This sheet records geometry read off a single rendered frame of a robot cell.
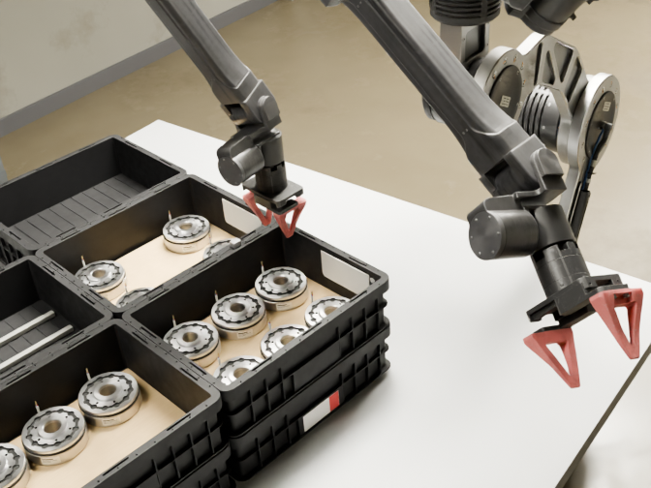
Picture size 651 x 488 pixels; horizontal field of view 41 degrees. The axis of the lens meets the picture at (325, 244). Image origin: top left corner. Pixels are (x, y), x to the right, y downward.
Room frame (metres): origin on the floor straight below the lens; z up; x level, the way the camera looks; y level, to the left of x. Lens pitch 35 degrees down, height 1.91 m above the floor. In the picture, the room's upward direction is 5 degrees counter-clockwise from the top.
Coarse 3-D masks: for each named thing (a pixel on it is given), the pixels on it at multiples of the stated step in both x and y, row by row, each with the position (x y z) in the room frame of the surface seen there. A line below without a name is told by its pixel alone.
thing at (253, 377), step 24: (312, 240) 1.41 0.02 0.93; (216, 264) 1.36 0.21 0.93; (360, 264) 1.32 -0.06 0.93; (168, 288) 1.30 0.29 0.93; (384, 288) 1.26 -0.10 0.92; (336, 312) 1.19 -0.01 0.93; (312, 336) 1.14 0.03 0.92; (264, 360) 1.08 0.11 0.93; (288, 360) 1.10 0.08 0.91; (216, 384) 1.03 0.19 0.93; (240, 384) 1.03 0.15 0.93
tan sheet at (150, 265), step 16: (160, 240) 1.60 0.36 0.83; (128, 256) 1.55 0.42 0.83; (144, 256) 1.55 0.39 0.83; (160, 256) 1.54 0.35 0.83; (176, 256) 1.54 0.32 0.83; (192, 256) 1.53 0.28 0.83; (128, 272) 1.49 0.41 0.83; (144, 272) 1.49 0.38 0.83; (160, 272) 1.48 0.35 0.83; (176, 272) 1.48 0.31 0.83; (128, 288) 1.44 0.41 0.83
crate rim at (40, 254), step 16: (192, 176) 1.70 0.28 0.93; (160, 192) 1.64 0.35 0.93; (224, 192) 1.62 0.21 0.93; (128, 208) 1.59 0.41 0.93; (96, 224) 1.53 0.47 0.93; (272, 224) 1.48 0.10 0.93; (64, 240) 1.48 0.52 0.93; (64, 272) 1.37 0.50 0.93; (80, 288) 1.32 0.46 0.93; (160, 288) 1.30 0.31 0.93; (112, 304) 1.26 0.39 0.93; (128, 304) 1.26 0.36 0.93
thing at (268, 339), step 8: (280, 328) 1.24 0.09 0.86; (288, 328) 1.24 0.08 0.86; (296, 328) 1.24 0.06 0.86; (304, 328) 1.23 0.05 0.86; (264, 336) 1.22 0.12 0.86; (272, 336) 1.22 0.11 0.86; (264, 344) 1.20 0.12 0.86; (272, 344) 1.20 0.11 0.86; (264, 352) 1.17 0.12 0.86; (272, 352) 1.17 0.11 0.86
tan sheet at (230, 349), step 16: (320, 288) 1.39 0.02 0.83; (304, 304) 1.34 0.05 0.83; (208, 320) 1.31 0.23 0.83; (272, 320) 1.30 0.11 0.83; (288, 320) 1.29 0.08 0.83; (304, 320) 1.29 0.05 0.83; (256, 336) 1.26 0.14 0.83; (224, 352) 1.22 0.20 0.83; (240, 352) 1.21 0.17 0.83; (256, 352) 1.21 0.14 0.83; (208, 368) 1.18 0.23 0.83
